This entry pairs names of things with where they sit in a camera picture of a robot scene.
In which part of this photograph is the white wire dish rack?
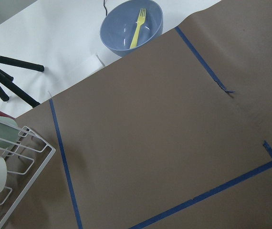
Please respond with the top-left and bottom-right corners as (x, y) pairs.
(0, 124), (56, 229)

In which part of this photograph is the black tripod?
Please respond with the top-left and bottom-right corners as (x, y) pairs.
(0, 56), (44, 108)

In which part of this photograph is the green cup in rack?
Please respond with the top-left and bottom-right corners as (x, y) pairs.
(0, 116), (19, 148)

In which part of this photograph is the yellow plastic fork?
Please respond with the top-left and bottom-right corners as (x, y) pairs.
(130, 8), (146, 49)

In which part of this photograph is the blue bowl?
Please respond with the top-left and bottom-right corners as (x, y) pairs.
(100, 0), (163, 57)

